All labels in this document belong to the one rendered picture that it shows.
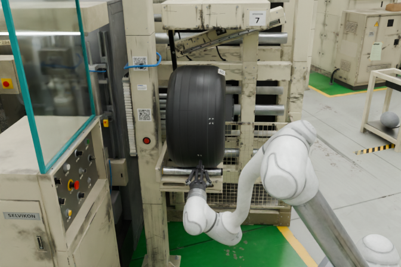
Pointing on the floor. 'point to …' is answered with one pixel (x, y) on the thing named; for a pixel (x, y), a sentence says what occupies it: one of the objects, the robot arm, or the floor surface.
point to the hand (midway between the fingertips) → (200, 165)
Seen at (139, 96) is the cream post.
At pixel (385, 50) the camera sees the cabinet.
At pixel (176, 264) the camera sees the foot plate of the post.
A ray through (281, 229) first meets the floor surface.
